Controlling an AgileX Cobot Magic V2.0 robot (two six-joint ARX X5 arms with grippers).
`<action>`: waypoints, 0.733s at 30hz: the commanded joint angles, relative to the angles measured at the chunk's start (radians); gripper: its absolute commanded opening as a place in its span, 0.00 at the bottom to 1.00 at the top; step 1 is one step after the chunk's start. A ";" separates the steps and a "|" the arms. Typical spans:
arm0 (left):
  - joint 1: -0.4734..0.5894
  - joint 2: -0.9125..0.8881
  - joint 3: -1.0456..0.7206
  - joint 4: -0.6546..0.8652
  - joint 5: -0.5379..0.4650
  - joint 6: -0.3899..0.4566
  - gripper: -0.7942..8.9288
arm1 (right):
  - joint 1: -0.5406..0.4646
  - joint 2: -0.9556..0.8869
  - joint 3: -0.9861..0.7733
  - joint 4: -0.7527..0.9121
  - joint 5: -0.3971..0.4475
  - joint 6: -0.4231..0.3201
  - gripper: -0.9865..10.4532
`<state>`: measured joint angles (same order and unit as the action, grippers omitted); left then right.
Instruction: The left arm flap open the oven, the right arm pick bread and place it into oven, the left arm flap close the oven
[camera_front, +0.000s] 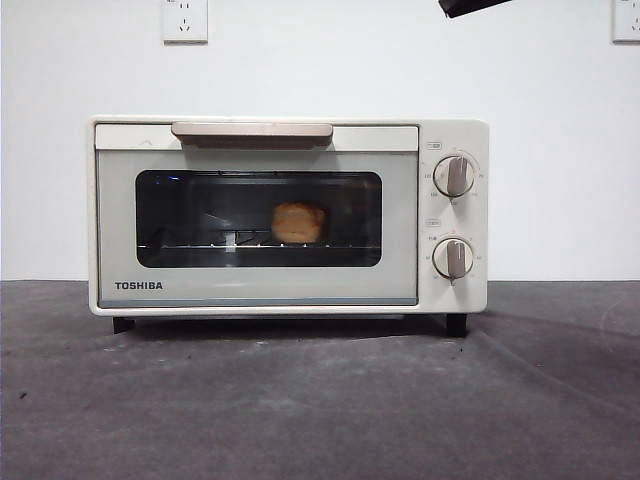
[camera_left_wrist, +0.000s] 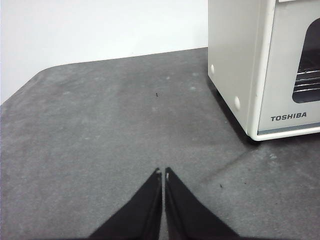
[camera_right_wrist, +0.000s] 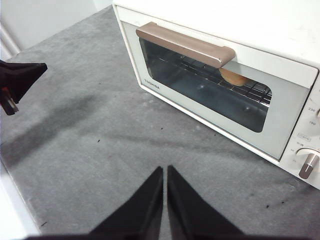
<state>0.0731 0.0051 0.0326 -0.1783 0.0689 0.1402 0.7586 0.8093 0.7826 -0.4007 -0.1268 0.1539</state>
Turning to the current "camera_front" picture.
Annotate cream oven knob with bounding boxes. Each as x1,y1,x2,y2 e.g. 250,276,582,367
431,154,477,199
431,236,475,286

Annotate metal wire oven rack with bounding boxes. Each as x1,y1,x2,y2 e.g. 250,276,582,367
137,242,374,251

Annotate glass oven door with handle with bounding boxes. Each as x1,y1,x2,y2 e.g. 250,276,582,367
93,121,419,307

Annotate cream white toaster oven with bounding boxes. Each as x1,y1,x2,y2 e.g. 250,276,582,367
85,114,490,337

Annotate white wall socket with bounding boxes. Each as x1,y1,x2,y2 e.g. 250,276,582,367
160,0,209,45
611,0,640,44

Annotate golden brown bread loaf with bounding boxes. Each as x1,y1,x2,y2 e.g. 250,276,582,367
270,201,329,245

